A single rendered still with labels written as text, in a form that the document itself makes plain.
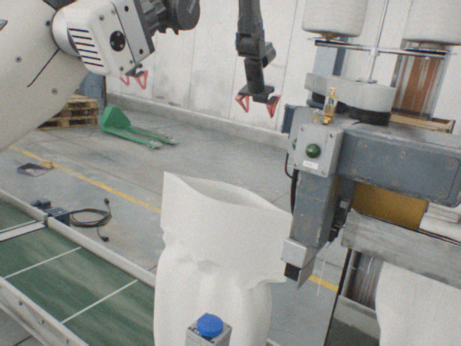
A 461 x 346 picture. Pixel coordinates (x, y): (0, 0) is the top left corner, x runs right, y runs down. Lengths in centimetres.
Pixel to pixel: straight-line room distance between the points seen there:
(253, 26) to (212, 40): 621
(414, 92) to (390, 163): 51
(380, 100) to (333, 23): 29
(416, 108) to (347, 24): 34
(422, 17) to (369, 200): 47
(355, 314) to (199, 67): 654
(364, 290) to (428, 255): 50
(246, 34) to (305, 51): 525
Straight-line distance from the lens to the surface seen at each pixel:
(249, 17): 111
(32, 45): 81
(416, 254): 96
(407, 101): 123
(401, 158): 74
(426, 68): 123
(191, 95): 757
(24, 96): 83
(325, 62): 577
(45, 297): 180
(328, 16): 106
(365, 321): 133
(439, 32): 101
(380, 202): 108
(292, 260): 86
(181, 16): 83
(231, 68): 702
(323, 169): 73
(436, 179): 74
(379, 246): 97
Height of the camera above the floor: 144
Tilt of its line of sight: 18 degrees down
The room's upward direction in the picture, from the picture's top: 8 degrees clockwise
